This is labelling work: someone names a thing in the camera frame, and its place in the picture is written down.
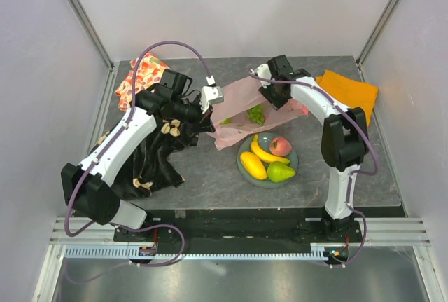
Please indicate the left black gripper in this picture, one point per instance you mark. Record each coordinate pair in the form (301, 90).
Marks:
(203, 122)

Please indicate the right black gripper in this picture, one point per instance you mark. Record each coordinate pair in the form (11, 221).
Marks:
(276, 103)

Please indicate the pink plastic bag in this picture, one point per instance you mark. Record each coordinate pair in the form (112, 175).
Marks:
(245, 112)

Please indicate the fake peach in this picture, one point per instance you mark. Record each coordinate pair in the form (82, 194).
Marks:
(280, 146)

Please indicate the yellow fake banana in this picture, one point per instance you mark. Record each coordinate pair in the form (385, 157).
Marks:
(265, 156)

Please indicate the yellow fake mango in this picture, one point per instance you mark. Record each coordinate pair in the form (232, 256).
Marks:
(253, 165)

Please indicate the green fake pear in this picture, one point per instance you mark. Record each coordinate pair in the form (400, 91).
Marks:
(278, 172)

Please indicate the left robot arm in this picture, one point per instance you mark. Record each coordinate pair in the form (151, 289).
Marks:
(87, 186)

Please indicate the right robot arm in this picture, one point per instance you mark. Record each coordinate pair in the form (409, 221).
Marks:
(344, 140)

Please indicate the green fake lime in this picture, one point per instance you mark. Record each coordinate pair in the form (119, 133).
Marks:
(226, 121)

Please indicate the green fake grapes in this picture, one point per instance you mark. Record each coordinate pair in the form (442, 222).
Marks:
(256, 114)

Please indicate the grey-green round plate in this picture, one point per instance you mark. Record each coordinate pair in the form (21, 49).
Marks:
(264, 140)

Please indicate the black floral cloth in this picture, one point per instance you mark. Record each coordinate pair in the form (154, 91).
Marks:
(148, 169)

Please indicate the orange floral cloth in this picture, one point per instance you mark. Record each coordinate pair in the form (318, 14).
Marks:
(149, 72)

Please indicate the orange folded cloth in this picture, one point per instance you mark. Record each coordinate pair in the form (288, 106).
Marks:
(350, 92)

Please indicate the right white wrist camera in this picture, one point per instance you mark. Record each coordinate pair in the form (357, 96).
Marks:
(263, 72)

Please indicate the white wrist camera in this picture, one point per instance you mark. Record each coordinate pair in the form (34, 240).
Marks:
(210, 95)
(263, 72)

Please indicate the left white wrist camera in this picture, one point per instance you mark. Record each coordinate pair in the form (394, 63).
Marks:
(210, 95)

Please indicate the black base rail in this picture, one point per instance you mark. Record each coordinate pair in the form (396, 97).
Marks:
(303, 225)

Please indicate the grey slotted cable duct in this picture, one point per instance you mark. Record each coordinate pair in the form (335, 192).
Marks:
(134, 252)

